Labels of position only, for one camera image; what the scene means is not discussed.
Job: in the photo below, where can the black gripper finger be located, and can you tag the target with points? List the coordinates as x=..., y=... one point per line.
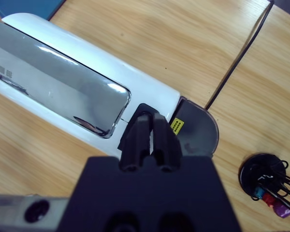
x=165, y=145
x=135, y=145

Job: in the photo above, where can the chrome coffee machine lever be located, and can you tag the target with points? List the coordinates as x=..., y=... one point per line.
x=50, y=79

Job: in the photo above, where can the white capsule coffee machine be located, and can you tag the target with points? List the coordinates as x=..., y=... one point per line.
x=99, y=55

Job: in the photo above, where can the teal coffee capsule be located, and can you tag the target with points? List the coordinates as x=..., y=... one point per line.
x=258, y=192

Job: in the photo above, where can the dark red coffee capsule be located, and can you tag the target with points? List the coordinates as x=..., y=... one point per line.
x=268, y=200

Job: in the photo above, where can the purple coffee capsule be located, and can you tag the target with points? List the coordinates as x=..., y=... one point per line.
x=282, y=210

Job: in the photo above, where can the yellow warning sticker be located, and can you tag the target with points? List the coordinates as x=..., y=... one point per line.
x=177, y=126

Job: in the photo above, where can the clear water tank black lid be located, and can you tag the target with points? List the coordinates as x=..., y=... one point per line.
x=198, y=130

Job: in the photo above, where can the black capsule holder with rods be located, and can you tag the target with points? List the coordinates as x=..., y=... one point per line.
x=246, y=174

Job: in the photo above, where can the teal plastic tray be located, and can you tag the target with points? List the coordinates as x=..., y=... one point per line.
x=26, y=7

